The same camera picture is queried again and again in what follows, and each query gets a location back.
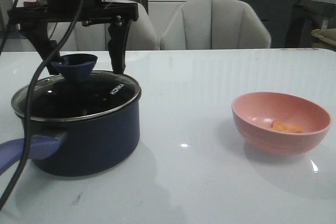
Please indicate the black appliance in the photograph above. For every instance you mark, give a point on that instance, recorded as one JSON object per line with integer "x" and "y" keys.
{"x": 306, "y": 16}

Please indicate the dark blue saucepan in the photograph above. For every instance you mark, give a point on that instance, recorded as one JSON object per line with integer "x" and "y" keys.
{"x": 86, "y": 147}

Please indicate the beige cushion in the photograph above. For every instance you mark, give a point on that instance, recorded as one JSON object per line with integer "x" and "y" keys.
{"x": 324, "y": 38}

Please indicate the left grey upholstered chair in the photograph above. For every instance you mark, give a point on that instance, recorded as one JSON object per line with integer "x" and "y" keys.
{"x": 142, "y": 35}

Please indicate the pink bowl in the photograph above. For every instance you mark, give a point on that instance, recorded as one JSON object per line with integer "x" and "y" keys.
{"x": 254, "y": 113}

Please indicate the orange ham slices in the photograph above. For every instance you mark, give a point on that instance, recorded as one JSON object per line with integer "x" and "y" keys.
{"x": 281, "y": 126}

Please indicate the grey upholstered chair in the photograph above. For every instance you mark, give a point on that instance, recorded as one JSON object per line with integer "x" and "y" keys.
{"x": 214, "y": 24}
{"x": 142, "y": 35}

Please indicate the glass lid with blue knob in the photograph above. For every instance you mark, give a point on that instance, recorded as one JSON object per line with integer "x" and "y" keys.
{"x": 79, "y": 92}

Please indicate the right grey upholstered chair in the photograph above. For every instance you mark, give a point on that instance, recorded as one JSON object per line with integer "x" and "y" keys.
{"x": 214, "y": 24}

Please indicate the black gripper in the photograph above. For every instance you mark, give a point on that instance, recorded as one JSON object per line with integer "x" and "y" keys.
{"x": 34, "y": 24}

